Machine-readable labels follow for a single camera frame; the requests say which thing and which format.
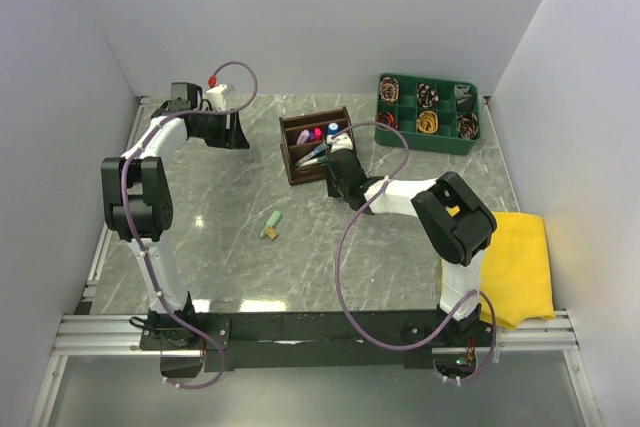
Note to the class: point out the aluminium frame rail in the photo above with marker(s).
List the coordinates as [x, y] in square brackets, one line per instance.
[114, 334]

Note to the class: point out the yellow patterned rolled tie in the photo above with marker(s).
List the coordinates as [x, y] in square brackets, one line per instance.
[427, 122]

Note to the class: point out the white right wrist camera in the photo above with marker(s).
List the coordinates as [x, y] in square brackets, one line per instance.
[336, 143]

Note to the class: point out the green divided storage tray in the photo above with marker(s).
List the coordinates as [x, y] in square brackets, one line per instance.
[446, 140]

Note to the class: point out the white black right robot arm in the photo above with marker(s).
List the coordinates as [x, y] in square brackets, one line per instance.
[457, 223]

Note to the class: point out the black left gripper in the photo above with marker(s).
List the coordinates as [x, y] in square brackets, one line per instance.
[229, 138]

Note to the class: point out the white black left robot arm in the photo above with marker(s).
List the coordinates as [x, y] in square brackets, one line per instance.
[136, 197]

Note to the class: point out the orange navy striped rolled tie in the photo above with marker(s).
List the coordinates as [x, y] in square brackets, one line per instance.
[388, 119]

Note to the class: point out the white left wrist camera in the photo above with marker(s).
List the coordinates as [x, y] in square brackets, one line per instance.
[217, 98]

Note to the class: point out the dark patterned rolled tie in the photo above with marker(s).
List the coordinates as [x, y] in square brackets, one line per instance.
[427, 96]

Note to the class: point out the blue grey glue stick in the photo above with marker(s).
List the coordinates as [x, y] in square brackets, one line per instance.
[332, 129]

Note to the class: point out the brown wooden desk organizer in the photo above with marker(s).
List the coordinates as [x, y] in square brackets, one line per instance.
[290, 128]

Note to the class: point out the pink black floral rolled tie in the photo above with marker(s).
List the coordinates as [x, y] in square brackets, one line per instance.
[389, 90]

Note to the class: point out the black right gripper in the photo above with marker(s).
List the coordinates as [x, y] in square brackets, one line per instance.
[332, 192]

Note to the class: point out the pink highlighter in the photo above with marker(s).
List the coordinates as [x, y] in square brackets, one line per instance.
[318, 133]

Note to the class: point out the black beige floral rolled tie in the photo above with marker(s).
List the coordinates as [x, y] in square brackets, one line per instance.
[467, 125]

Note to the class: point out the grey folded cloth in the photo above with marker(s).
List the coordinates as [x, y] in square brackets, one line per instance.
[465, 98]

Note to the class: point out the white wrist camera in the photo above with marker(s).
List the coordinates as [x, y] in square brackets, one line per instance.
[336, 143]
[217, 98]

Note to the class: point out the yellow folded cloth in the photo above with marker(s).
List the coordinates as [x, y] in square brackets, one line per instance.
[515, 272]

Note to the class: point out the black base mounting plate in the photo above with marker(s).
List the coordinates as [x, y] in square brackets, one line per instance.
[212, 356]

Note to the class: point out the green cap white marker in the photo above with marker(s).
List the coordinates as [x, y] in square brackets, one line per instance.
[311, 162]

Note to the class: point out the lilac pen case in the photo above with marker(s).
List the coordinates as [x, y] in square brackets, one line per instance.
[303, 137]

